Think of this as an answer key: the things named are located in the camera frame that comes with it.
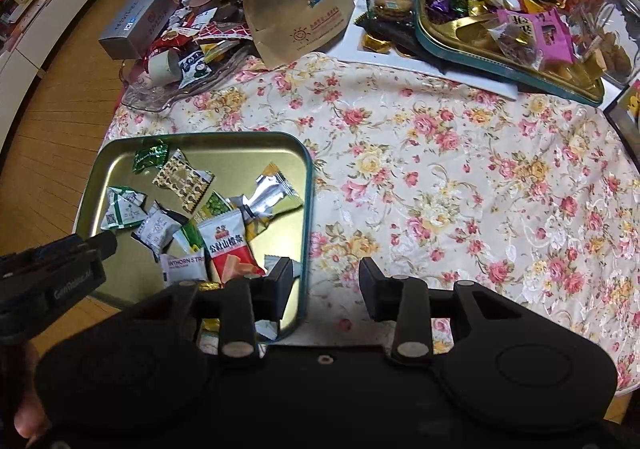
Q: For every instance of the green white triangular snack packet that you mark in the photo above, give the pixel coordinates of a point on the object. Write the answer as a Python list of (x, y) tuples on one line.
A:
[(122, 209)]

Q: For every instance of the small green candy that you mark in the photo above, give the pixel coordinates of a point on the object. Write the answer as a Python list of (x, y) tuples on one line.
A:
[(150, 156)]

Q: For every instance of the pink snack packet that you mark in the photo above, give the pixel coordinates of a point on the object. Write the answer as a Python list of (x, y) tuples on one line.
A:
[(540, 34)]

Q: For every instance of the green-rimmed gold tin tray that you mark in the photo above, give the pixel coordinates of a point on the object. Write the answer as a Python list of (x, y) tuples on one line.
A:
[(240, 154)]

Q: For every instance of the white flat board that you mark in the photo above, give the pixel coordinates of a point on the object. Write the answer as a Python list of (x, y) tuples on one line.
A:
[(350, 46)]

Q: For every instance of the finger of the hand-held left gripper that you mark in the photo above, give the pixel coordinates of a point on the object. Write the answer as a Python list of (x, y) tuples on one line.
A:
[(97, 245)]

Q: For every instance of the silver snack packet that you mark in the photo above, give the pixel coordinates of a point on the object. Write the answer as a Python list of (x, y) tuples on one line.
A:
[(272, 194)]

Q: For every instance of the gold patterned snack packet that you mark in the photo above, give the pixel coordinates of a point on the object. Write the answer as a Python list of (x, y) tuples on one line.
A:
[(182, 181)]

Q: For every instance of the brown paper pouch green zipper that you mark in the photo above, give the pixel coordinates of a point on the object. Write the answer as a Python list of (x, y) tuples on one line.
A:
[(300, 19)]

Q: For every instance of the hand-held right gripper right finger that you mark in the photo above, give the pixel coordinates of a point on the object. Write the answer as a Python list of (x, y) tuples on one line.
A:
[(372, 289)]

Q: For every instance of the dark flat snack packet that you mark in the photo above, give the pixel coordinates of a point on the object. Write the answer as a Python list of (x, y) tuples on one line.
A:
[(395, 34)]

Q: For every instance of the teal tin tray with candies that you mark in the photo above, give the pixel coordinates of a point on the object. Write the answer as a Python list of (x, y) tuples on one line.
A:
[(440, 56)]

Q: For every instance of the floral tablecloth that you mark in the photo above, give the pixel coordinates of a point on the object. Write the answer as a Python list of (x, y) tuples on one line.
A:
[(450, 179)]

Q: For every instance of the red white snack packet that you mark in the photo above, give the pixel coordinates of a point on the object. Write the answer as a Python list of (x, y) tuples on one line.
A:
[(227, 244)]

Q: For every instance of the white grey snack packet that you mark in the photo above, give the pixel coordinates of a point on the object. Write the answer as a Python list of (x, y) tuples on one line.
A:
[(157, 229)]

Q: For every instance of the pile of mixed snack packets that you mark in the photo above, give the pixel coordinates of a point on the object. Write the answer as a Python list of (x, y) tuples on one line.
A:
[(195, 44)]

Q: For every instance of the gold candy on board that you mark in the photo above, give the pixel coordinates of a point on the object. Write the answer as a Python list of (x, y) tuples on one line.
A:
[(376, 45)]

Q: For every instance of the clear glass dish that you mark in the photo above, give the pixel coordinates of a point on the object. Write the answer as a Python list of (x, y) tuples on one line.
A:
[(150, 99)]

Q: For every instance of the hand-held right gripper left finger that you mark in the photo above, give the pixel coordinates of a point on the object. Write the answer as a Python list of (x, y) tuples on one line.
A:
[(280, 289)]

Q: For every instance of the white low cabinets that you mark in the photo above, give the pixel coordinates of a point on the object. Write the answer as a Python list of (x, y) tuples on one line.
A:
[(30, 59)]

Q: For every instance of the white strip snack packet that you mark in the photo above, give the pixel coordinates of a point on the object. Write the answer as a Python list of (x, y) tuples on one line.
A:
[(182, 269)]

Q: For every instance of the large clear glass jar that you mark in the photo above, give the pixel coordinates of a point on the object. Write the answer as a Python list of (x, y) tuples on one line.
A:
[(612, 39)]

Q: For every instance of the grey cardboard box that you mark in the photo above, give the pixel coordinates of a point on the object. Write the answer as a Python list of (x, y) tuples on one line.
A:
[(140, 24)]

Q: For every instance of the person's left hand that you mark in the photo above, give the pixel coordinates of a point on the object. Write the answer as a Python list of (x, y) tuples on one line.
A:
[(17, 384)]

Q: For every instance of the black framed box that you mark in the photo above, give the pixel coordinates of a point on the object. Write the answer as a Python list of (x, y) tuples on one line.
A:
[(631, 114)]

